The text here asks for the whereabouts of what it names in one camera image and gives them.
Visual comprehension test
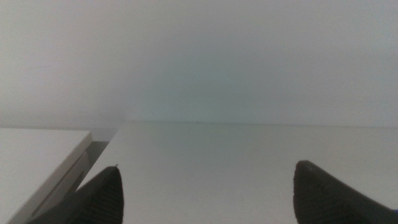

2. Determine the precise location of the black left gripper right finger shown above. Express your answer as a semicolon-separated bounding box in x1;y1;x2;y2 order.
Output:
292;160;398;224

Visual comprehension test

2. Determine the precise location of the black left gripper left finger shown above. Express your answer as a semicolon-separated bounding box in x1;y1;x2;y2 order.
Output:
27;164;125;224

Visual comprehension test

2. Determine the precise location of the white side table panel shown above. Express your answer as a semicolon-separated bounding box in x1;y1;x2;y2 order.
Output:
0;128;93;224

